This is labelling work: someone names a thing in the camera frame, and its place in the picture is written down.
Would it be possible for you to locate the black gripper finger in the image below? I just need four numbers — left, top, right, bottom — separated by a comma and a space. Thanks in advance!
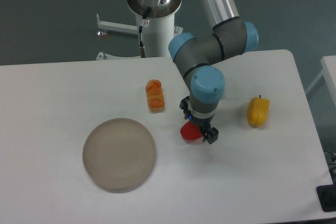
201, 127, 219, 144
179, 97, 191, 119

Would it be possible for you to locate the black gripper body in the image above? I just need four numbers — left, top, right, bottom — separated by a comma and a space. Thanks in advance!
186, 109, 214, 131

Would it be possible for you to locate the red bell pepper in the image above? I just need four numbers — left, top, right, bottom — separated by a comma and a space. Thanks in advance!
180, 121, 203, 141

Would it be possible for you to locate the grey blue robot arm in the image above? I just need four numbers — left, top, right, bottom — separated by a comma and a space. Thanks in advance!
97, 0, 258, 143

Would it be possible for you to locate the yellow bell pepper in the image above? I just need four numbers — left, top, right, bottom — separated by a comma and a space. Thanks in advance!
247, 95, 270, 127

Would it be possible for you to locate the orange bread loaf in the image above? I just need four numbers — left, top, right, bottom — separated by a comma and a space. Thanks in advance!
145, 79, 165, 112

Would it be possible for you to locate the beige round plate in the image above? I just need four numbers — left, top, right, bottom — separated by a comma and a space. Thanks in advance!
82, 118, 156, 193

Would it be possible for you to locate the black device at edge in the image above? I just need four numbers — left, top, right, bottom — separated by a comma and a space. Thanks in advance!
316, 184, 335, 212

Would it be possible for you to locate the white side table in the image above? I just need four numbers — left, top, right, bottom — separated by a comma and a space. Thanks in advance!
305, 56, 335, 104

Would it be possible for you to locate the black cable with connector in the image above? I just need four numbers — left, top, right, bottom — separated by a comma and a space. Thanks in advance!
138, 6, 152, 58

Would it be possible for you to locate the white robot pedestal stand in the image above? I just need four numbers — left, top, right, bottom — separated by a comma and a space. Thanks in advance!
96, 0, 183, 58

